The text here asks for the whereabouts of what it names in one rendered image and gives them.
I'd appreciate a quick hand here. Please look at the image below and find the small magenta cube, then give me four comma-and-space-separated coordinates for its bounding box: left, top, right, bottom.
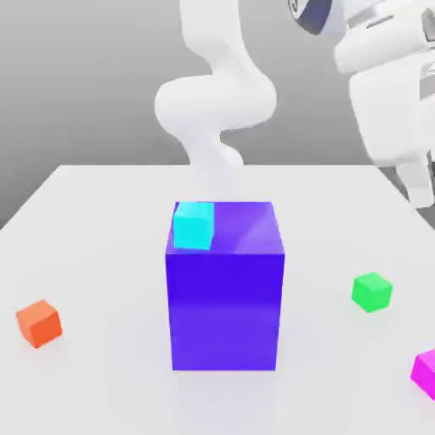
410, 348, 435, 401

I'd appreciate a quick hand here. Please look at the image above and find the small green cube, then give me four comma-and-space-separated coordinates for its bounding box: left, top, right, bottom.
351, 271, 394, 314

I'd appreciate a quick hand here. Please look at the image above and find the large blue box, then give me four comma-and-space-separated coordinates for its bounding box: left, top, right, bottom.
165, 201, 285, 372

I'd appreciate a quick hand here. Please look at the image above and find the small orange cube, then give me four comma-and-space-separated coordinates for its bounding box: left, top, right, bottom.
15, 298, 64, 350

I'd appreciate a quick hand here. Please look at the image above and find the small cyan cube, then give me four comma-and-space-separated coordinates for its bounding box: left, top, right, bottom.
172, 201, 216, 251

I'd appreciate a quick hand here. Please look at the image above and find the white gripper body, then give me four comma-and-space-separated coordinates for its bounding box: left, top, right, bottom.
348, 57, 435, 169

